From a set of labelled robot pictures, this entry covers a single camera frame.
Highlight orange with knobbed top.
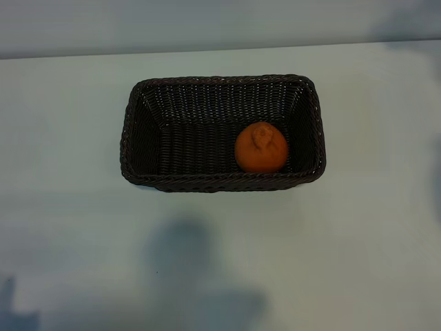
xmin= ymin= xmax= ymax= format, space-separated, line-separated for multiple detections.
xmin=234 ymin=121 xmax=289 ymax=173

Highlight dark brown wicker basket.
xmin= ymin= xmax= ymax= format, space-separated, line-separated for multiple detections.
xmin=119 ymin=73 xmax=327 ymax=194

